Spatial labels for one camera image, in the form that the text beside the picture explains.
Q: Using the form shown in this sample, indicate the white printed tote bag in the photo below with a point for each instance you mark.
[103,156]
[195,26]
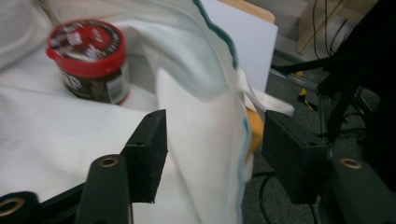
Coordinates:
[62,140]

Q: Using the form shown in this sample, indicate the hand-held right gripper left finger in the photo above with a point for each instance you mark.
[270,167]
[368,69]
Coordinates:
[146,155]

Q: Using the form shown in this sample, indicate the black curtain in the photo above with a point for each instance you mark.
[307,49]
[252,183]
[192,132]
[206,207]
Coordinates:
[376,77]

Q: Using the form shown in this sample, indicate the yellow black floor tape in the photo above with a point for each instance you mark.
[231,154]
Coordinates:
[304,93]

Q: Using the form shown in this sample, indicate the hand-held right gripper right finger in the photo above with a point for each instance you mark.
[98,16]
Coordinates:
[292,155]

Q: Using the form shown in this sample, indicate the white flat board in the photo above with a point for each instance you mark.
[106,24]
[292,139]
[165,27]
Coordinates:
[249,46]

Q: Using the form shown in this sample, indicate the light wooden desk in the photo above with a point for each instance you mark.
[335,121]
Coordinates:
[314,28]

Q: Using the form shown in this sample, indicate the black metal stand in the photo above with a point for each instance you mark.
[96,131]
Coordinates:
[339,81]

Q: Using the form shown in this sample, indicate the red lidded dark jar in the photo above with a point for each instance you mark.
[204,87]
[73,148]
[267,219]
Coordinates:
[90,62]

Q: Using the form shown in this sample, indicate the wooden table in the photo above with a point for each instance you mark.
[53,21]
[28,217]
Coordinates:
[252,9]

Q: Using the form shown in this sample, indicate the aluminium floor rail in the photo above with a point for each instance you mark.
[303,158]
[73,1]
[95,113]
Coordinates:
[299,84]

